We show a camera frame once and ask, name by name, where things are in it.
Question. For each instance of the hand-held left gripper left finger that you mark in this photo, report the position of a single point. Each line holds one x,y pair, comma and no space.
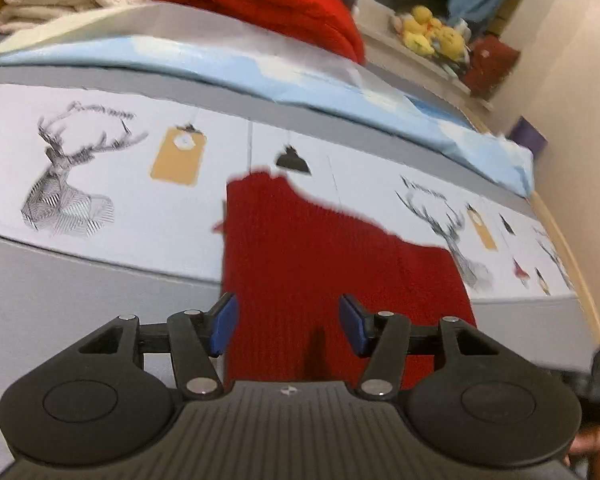
225,325

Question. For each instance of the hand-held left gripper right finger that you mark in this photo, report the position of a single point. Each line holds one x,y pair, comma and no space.
351,325

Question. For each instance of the red knit sweater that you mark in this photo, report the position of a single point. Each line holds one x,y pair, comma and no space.
305,270

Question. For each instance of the deer printed bed sheet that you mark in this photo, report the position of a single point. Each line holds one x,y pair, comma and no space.
105,270

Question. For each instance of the purple container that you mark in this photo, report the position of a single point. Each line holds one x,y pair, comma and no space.
529,135

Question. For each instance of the light blue quilt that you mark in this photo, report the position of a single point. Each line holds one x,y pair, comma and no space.
230,60

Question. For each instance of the white ledge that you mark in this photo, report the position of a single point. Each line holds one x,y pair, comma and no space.
395,55

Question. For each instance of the red bag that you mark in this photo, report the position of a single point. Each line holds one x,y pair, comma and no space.
492,65

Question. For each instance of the yellow plush toy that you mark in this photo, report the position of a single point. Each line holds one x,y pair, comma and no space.
419,30
450,40

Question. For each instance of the folded red cloth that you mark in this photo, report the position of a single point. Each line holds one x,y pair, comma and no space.
280,5

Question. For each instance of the wooden bed frame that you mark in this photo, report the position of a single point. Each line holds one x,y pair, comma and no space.
570,260

